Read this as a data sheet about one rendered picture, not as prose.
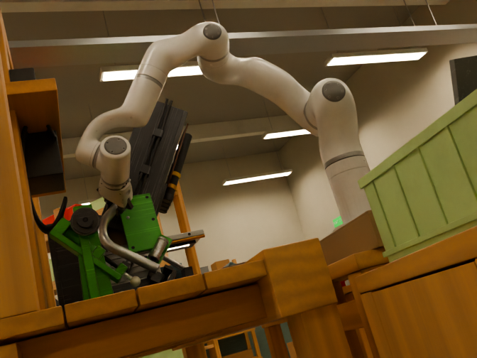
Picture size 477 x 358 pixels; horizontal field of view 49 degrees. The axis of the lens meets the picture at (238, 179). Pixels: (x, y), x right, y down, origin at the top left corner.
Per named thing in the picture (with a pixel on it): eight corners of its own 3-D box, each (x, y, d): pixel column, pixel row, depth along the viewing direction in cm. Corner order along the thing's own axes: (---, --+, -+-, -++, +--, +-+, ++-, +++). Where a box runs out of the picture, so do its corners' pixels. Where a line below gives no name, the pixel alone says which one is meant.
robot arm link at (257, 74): (338, 128, 151) (328, 148, 167) (356, 94, 154) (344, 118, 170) (187, 51, 158) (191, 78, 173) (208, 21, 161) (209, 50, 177)
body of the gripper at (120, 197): (136, 177, 160) (135, 197, 169) (108, 161, 161) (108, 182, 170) (122, 194, 156) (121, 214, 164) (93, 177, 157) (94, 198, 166)
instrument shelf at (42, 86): (66, 192, 228) (64, 184, 229) (57, 89, 147) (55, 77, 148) (3, 202, 220) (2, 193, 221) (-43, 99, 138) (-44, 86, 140)
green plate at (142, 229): (163, 256, 178) (148, 205, 189) (165, 245, 172) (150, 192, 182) (129, 263, 174) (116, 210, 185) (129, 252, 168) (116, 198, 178)
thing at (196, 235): (196, 246, 205) (194, 239, 206) (205, 236, 191) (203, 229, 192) (94, 268, 192) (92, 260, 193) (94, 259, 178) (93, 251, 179)
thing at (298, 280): (201, 343, 251) (193, 312, 255) (339, 302, 115) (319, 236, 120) (172, 351, 246) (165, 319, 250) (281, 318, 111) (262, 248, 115)
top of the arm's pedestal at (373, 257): (397, 266, 164) (393, 254, 165) (465, 243, 135) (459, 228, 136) (306, 290, 153) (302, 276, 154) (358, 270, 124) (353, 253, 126)
